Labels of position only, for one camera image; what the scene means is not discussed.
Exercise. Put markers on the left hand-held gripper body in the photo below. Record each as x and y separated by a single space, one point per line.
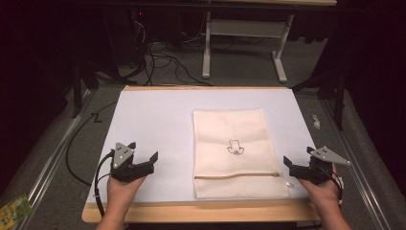
123 167

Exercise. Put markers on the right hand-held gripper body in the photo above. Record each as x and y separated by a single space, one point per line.
314 172

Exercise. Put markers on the cream zippered laundry bag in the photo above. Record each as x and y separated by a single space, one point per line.
236 127

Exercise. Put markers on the person's right hand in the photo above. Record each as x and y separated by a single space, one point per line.
324 191

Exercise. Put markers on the person's left hand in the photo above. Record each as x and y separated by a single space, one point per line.
123 191

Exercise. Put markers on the white paper scrap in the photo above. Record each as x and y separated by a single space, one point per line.
316 122

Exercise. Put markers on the white table mat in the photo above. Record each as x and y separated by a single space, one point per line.
153 121

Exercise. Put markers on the black stand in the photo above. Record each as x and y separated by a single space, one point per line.
78 86
338 96

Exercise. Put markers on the wooden table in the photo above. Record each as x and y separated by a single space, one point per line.
191 212

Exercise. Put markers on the yellow green packet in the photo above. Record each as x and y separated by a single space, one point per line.
12 212

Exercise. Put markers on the metal floor rail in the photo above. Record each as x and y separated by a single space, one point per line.
354 166
51 159

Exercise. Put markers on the white metal table frame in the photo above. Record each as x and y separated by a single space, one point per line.
242 28

